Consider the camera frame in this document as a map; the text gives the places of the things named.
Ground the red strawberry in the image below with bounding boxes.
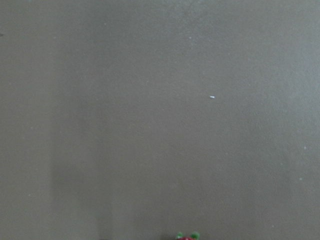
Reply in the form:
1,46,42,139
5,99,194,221
175,231,200,240

